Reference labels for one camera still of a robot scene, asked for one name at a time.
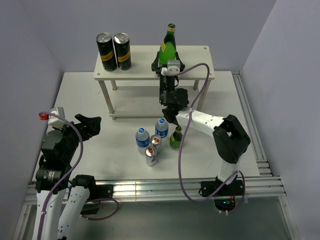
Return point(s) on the white two-tier shelf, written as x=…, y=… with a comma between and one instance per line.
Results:
x=134, y=93

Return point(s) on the black can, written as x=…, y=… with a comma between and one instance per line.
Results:
x=106, y=51
x=123, y=52

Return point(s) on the Pocari Sweat bottle rear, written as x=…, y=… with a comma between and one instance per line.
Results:
x=162, y=128

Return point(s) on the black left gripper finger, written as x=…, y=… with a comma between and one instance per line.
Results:
x=87, y=133
x=91, y=122

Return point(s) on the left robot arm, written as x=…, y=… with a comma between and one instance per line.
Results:
x=58, y=206

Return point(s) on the aluminium frame rail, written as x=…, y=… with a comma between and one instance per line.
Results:
x=155, y=186

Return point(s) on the silver blue can front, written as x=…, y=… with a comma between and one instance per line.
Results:
x=151, y=155

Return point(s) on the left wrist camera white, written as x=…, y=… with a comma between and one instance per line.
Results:
x=53, y=121

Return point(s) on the Pocari Sweat bottle front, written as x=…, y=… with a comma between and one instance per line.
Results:
x=142, y=138

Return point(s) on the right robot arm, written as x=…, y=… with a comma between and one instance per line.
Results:
x=230, y=138

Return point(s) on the black can right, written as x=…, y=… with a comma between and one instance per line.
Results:
x=123, y=52

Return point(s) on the silver blue can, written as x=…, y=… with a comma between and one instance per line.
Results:
x=156, y=141
x=151, y=155

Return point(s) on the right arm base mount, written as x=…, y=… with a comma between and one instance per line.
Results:
x=228, y=198

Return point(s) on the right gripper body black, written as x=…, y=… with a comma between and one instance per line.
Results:
x=165, y=86

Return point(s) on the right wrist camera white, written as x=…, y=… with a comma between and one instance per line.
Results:
x=173, y=67

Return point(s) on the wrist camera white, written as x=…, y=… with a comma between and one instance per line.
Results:
x=173, y=67
x=53, y=121

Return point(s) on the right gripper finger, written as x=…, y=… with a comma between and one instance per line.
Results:
x=177, y=57
x=155, y=63

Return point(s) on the pocari sweat bottle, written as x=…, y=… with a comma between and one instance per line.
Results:
x=162, y=128
x=142, y=138

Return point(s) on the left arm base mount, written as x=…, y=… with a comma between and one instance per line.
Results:
x=100, y=192

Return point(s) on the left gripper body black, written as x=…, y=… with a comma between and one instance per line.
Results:
x=71, y=135

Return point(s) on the black can left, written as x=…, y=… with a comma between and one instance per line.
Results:
x=106, y=51

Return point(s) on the green glass bottle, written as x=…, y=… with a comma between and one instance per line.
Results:
x=168, y=47
x=176, y=138

